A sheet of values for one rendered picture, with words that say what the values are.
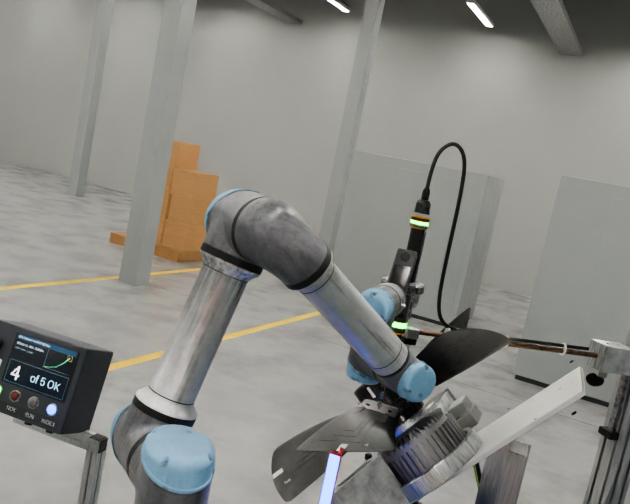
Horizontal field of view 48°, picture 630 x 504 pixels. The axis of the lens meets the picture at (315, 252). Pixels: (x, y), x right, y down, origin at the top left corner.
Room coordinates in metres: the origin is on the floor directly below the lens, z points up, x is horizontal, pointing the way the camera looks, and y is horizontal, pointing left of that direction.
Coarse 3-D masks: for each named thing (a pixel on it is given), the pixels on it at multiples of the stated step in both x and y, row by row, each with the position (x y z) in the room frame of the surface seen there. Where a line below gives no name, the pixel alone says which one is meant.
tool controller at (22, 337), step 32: (0, 320) 1.55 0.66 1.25; (0, 352) 1.53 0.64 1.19; (32, 352) 1.50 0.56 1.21; (64, 352) 1.49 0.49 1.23; (96, 352) 1.51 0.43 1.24; (32, 384) 1.48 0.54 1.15; (64, 384) 1.46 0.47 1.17; (96, 384) 1.53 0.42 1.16; (32, 416) 1.46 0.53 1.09; (64, 416) 1.44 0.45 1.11
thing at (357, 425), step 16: (352, 416) 1.60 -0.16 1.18; (368, 416) 1.60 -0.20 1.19; (384, 416) 1.61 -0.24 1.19; (320, 432) 1.54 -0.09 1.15; (336, 432) 1.52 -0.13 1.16; (352, 432) 1.51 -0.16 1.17; (368, 432) 1.52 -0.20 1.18; (384, 432) 1.53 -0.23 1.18; (304, 448) 1.48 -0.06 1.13; (320, 448) 1.46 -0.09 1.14; (336, 448) 1.45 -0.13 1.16; (352, 448) 1.44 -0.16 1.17; (368, 448) 1.43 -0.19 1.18; (384, 448) 1.42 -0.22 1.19
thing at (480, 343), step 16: (448, 336) 1.56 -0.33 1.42; (464, 336) 1.59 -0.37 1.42; (480, 336) 1.60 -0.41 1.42; (496, 336) 1.62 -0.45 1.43; (432, 352) 1.63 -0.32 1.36; (448, 352) 1.64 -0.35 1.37; (464, 352) 1.65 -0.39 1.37; (480, 352) 1.66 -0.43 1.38; (432, 368) 1.68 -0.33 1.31; (448, 368) 1.68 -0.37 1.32; (464, 368) 1.69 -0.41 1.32
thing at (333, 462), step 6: (330, 456) 1.34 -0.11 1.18; (336, 456) 1.34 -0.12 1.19; (330, 462) 1.34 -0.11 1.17; (336, 462) 1.33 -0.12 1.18; (330, 468) 1.34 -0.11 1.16; (336, 468) 1.33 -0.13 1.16; (330, 474) 1.34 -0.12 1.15; (324, 480) 1.34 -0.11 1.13; (330, 480) 1.34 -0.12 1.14; (324, 486) 1.34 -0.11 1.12; (330, 486) 1.34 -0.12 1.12; (324, 492) 1.34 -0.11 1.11; (330, 492) 1.33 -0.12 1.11; (324, 498) 1.34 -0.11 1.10; (330, 498) 1.33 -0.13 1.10
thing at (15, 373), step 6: (12, 360) 1.51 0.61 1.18; (18, 360) 1.51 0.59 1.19; (12, 366) 1.51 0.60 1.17; (18, 366) 1.50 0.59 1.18; (24, 366) 1.50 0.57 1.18; (6, 372) 1.50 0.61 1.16; (12, 372) 1.50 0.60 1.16; (18, 372) 1.50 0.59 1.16; (24, 372) 1.49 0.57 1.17; (6, 378) 1.50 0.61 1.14; (12, 378) 1.50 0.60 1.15; (18, 378) 1.49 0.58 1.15; (18, 384) 1.49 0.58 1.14
